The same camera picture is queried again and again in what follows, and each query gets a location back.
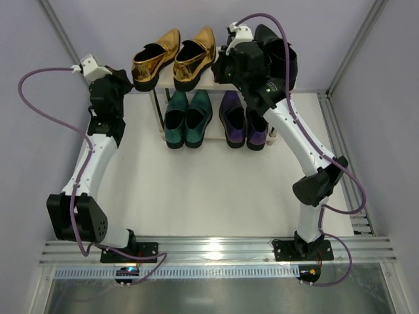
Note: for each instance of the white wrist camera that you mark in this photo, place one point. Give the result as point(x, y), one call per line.
point(90, 68)
point(237, 35)

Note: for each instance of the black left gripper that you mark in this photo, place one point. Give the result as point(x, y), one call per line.
point(121, 79)

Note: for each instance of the purple loafer shoe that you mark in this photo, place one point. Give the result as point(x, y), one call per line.
point(231, 114)
point(257, 130)

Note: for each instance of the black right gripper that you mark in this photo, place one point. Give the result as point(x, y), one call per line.
point(221, 67)

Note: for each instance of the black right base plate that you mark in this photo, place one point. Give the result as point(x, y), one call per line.
point(298, 250)

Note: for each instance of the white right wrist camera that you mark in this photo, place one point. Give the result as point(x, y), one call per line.
point(237, 35)

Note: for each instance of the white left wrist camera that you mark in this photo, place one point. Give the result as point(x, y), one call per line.
point(90, 68)

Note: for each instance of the slotted grey cable duct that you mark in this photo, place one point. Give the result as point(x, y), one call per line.
point(179, 272)

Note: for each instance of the green loafer shoe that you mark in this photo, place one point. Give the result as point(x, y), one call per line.
point(198, 115)
point(174, 120)

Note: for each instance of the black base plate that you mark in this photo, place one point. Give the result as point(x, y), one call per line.
point(298, 250)
point(140, 252)

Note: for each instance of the gold loafer shoe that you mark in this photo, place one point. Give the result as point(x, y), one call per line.
point(196, 55)
point(147, 64)

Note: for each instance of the aluminium mounting rail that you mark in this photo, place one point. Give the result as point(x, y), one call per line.
point(216, 250)

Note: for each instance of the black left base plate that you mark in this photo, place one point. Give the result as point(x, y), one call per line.
point(140, 252)

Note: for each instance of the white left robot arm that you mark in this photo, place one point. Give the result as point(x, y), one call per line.
point(74, 212)

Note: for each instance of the black loafer shoe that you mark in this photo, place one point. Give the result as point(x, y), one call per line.
point(274, 46)

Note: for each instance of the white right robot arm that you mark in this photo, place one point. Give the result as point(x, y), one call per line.
point(322, 170)

